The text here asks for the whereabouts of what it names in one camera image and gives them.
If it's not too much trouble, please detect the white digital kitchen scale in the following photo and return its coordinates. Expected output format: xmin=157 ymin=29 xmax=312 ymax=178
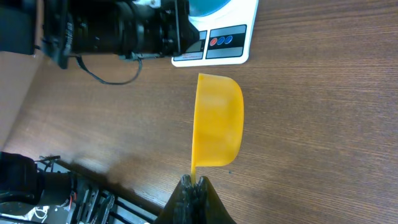
xmin=171 ymin=0 xmax=259 ymax=67

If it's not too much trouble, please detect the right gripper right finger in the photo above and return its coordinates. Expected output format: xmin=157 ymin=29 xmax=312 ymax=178
xmin=194 ymin=176 xmax=236 ymax=224

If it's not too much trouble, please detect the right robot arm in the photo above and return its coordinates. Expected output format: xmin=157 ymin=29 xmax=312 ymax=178
xmin=1 ymin=152 xmax=234 ymax=224

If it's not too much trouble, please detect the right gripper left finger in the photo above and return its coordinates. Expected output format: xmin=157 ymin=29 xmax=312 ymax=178
xmin=154 ymin=174 xmax=195 ymax=224

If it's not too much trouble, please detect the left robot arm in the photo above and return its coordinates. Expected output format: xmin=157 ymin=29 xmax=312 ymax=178
xmin=1 ymin=0 xmax=200 ymax=69

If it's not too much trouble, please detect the yellow measuring scoop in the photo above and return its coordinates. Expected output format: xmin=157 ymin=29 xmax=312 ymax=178
xmin=190 ymin=73 xmax=244 ymax=184

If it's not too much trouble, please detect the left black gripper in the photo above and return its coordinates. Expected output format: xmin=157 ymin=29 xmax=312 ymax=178
xmin=159 ymin=0 xmax=200 ymax=57

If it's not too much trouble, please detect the teal blue bowl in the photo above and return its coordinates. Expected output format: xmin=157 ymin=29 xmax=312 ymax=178
xmin=189 ymin=0 xmax=231 ymax=17

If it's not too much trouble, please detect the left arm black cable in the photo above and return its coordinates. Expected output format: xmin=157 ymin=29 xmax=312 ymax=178
xmin=74 ymin=54 xmax=144 ymax=86

